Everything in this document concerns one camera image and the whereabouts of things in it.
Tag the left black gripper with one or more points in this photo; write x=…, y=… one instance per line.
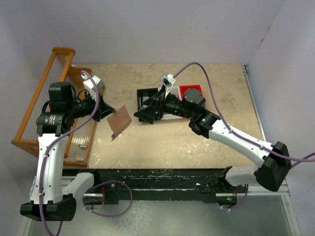
x=99, y=108

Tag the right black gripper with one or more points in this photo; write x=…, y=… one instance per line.
x=160, y=106

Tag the pink leather card holder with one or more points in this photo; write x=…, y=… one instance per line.
x=119, y=121

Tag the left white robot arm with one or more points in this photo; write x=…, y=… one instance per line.
x=48, y=200

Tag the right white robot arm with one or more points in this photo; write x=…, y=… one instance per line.
x=269, y=169

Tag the black plastic bin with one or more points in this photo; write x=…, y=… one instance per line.
x=147, y=105

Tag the white plastic bin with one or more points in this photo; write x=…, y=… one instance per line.
x=173, y=103

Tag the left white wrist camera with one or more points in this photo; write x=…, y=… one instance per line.
x=89, y=86

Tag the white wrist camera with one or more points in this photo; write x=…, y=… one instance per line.
x=168, y=81
x=89, y=86

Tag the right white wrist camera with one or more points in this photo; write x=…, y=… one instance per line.
x=168, y=81

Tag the black metal base frame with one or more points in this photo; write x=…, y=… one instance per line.
x=114, y=185

